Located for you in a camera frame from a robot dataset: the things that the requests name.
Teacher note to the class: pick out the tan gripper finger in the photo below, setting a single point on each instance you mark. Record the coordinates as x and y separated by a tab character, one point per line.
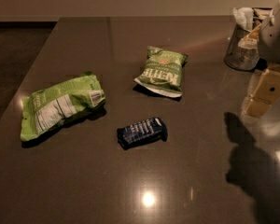
263	91

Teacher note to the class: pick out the dark blue rxbar wrapper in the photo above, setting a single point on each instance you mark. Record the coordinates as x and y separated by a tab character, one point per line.
142	133

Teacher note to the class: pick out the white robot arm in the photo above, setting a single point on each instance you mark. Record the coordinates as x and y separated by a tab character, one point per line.
269	36

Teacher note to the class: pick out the metal mesh cup holder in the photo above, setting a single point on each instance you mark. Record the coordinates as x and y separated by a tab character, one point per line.
243	53

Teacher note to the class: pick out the green kettle chips bag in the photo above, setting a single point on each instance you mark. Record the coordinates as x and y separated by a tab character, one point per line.
162	72

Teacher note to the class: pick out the green snack bag with label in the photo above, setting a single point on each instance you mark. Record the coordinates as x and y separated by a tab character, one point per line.
61	104

